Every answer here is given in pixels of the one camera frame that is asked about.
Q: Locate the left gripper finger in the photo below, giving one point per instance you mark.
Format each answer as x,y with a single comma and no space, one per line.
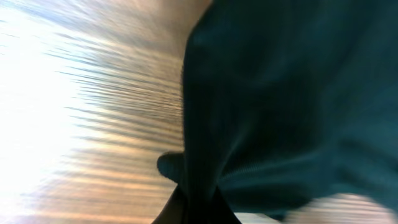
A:
171,166

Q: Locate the black t-shirt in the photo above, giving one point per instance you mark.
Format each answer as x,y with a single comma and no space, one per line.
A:
288,101

